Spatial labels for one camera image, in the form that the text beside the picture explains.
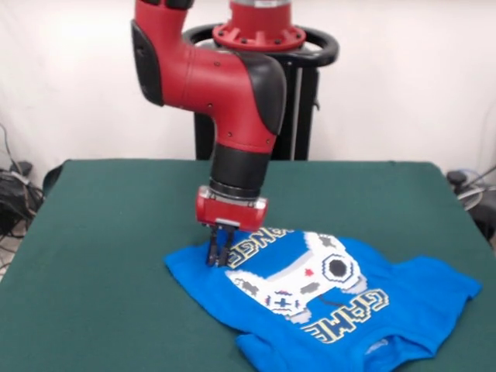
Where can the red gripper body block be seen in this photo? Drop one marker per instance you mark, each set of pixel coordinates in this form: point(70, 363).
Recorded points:
point(228, 213)

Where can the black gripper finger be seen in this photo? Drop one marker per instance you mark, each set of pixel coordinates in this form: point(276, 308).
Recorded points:
point(225, 248)
point(213, 244)

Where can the blue printed T-shirt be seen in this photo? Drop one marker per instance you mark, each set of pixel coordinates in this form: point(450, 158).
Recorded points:
point(407, 310)

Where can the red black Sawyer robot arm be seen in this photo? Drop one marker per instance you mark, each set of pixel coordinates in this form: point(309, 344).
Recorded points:
point(217, 85)

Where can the dark green table cloth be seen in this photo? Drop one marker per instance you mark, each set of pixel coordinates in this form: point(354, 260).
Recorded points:
point(97, 310)

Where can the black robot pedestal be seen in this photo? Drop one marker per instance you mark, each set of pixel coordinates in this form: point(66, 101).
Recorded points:
point(302, 97)

